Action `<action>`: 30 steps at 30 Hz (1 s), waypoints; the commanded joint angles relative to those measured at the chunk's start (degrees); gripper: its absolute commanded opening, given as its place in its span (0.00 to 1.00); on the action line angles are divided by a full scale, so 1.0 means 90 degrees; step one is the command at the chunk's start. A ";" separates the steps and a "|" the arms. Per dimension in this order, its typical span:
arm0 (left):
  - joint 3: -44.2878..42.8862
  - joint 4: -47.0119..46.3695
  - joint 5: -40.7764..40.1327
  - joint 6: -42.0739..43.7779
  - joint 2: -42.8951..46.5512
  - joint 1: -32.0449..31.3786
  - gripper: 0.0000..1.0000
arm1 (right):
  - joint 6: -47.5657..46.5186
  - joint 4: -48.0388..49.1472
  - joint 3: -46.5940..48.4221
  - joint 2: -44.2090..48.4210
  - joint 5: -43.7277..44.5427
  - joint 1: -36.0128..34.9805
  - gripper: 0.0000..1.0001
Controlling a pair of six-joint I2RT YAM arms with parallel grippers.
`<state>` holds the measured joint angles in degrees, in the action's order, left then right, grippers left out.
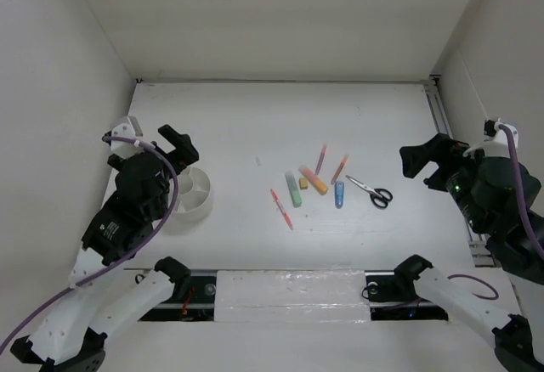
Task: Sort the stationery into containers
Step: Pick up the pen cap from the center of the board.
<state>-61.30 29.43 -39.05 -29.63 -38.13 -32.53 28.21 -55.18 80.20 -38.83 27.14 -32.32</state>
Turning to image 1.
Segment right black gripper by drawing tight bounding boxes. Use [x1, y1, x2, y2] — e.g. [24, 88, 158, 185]
[399, 130, 499, 231]

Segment brown orange marker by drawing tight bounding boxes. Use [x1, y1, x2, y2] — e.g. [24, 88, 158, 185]
[331, 154, 349, 185]

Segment purple marker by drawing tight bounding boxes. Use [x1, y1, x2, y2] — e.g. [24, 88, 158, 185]
[314, 144, 327, 175]

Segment red pen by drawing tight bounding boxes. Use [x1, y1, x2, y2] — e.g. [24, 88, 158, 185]
[270, 189, 294, 230]

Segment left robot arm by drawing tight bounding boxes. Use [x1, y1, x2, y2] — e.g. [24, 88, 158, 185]
[1, 122, 199, 371]

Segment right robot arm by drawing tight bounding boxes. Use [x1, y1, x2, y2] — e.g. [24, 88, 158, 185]
[393, 127, 543, 371]

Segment white divided round container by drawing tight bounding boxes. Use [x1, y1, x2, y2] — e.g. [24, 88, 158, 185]
[163, 166, 213, 236]

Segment blue correction tape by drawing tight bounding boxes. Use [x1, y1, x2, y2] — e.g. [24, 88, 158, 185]
[334, 181, 345, 209]

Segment orange highlighter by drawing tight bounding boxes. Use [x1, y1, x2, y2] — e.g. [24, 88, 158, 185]
[298, 165, 328, 195]

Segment yellow eraser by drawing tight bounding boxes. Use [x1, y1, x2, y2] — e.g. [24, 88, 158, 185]
[299, 178, 309, 189]

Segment green highlighter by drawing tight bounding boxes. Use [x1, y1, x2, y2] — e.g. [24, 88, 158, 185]
[285, 171, 302, 208]

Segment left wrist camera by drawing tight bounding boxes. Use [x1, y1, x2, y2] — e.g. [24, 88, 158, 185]
[105, 116, 143, 159]

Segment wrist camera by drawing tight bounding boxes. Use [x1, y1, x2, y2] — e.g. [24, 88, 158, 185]
[463, 119, 519, 158]
[105, 116, 143, 159]

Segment black handled scissors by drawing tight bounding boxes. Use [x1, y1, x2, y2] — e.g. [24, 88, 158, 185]
[345, 175, 394, 210]

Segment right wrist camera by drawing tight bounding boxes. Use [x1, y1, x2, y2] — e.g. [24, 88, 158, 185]
[463, 119, 519, 158]

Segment aluminium rail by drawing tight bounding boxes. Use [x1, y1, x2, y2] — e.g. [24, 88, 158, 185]
[421, 76, 497, 268]

